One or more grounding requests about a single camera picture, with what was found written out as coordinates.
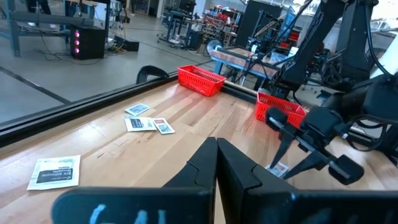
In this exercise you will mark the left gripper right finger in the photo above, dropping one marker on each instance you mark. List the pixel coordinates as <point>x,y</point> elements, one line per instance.
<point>242,193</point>

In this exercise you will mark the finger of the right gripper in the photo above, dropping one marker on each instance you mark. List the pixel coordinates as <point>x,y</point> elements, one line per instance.
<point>283,143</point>
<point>311,163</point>

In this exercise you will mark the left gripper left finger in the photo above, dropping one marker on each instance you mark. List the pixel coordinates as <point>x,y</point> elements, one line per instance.
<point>199,186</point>

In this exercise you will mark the white packet red print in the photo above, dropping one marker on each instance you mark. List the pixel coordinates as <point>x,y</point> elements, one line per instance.
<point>163,126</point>
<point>277,169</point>

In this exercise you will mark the blue-white small packet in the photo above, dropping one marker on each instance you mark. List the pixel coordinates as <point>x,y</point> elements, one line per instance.
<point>137,109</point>

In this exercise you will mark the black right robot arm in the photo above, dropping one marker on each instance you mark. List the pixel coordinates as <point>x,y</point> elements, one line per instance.
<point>311,37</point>

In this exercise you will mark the red plastic basket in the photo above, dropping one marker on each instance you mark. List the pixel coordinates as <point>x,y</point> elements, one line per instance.
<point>273,107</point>
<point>199,82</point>

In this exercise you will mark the white packet black print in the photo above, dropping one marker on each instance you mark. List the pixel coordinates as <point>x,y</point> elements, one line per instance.
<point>139,124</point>
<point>54,172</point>

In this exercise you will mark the black tall cabinet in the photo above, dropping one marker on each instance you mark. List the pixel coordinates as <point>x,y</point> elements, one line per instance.
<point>252,21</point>

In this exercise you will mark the black clamp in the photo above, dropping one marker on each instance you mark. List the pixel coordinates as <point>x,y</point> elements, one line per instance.
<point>147,68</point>

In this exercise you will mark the black floor box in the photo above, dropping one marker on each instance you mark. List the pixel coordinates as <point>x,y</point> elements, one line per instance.
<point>127,45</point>

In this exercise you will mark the black computer tower pink lights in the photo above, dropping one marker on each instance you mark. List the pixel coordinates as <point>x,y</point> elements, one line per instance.
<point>90,43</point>

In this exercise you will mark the person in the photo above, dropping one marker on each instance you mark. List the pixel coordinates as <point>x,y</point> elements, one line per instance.
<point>38,6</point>

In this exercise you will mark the blue-grey steel frame table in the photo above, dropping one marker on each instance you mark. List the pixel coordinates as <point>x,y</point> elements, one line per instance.
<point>236,57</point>

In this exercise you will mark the black aluminium table frame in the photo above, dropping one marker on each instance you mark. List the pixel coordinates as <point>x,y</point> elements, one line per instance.
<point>62,113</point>

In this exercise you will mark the blue steel bench frame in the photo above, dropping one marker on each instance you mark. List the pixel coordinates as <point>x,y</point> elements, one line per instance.
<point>14,34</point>

